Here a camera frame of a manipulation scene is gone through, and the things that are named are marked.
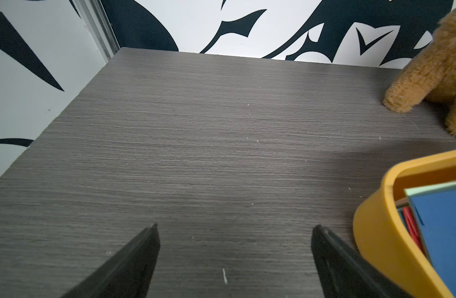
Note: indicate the red envelope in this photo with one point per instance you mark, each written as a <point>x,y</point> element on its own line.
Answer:
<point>412,227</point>

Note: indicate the yellow plastic storage box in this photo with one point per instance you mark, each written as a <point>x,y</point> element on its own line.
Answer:
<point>383,240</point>

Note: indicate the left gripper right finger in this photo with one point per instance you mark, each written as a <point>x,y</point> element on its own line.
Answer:
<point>344,273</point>

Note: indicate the brown plush dog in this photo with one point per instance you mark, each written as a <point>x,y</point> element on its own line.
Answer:
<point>431,75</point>

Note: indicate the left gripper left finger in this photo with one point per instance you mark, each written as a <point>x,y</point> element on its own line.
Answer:
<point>127,274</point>

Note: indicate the light green envelope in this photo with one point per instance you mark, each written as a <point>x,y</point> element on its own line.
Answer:
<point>430,189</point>

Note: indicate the dark blue envelope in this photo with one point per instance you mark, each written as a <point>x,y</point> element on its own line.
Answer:
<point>435,215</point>

